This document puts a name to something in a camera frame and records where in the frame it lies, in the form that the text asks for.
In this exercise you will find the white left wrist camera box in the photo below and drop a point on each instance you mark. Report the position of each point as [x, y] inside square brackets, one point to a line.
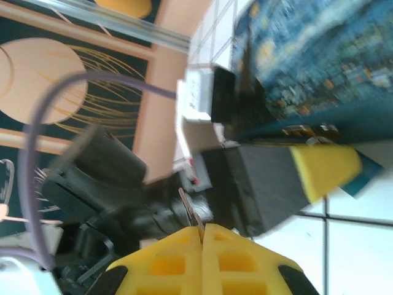
[199, 135]

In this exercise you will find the silver key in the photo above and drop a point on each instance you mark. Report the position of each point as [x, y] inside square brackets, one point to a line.
[190, 212]

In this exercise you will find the aluminium corner post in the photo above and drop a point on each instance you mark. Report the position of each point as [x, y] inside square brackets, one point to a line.
[138, 27]

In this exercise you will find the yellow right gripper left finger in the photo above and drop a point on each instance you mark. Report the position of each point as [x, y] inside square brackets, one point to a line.
[172, 264]

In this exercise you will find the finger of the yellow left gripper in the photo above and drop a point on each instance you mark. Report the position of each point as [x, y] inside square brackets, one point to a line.
[325, 169]

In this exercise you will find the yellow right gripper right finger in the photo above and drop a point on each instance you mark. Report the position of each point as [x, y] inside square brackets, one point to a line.
[239, 264]

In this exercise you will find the starry night painted box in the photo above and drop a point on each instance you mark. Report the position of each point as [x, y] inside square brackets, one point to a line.
[313, 61]

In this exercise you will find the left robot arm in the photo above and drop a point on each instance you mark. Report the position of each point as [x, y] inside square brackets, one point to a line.
[101, 172]

